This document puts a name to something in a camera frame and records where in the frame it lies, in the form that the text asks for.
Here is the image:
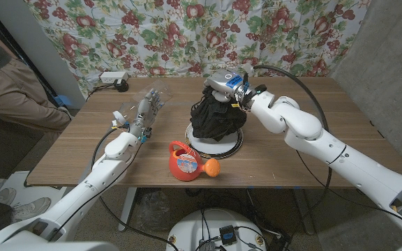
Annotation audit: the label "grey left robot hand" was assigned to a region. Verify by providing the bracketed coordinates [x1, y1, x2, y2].
[128, 89, 163, 137]

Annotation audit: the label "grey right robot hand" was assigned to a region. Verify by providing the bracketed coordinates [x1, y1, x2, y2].
[203, 69, 254, 104]

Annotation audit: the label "black shorts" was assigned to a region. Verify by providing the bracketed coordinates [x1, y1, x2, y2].
[189, 85, 248, 142]

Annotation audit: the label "white paper plate gold rim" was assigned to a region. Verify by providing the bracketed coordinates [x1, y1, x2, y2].
[184, 122, 244, 160]

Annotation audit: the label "orange toy watering can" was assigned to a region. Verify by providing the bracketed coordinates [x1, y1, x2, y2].
[167, 140, 221, 182]

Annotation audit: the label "black plug adapter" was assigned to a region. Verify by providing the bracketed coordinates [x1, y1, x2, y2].
[113, 79, 130, 93]

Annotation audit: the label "white power strip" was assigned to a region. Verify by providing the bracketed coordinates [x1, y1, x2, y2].
[99, 71, 130, 84]

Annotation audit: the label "floral fruit print backdrop cloth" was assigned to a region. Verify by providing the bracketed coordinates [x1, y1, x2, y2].
[22, 0, 373, 98]

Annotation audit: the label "blue object on floor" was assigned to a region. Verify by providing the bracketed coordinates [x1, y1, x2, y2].
[54, 95, 73, 107]

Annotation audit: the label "crumpled clear plastic bag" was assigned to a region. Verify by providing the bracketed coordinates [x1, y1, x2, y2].
[136, 190, 171, 231]

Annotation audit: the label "white table leg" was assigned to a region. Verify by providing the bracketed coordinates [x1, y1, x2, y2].
[117, 187, 138, 232]

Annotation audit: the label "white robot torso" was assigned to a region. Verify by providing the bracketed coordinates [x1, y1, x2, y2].
[165, 208, 268, 251]

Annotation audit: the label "white board on floor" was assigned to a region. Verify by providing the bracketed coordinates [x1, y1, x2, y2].
[0, 170, 68, 210]

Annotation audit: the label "small black box blue label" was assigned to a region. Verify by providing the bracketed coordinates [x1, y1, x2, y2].
[219, 225, 237, 245]

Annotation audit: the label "grey table leg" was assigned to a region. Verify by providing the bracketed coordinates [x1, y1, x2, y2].
[291, 188, 315, 235]

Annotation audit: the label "black power strip cable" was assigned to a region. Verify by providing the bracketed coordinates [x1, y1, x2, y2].
[85, 83, 117, 102]

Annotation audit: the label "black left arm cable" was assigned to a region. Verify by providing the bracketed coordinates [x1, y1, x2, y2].
[47, 125, 180, 251]

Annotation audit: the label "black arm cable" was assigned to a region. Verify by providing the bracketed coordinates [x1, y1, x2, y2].
[47, 125, 180, 251]
[242, 63, 402, 245]

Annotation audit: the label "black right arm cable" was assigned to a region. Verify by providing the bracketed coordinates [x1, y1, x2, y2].
[242, 63, 402, 245]

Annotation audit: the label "black floor cable bundle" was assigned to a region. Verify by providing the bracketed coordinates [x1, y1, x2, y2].
[200, 190, 292, 247]

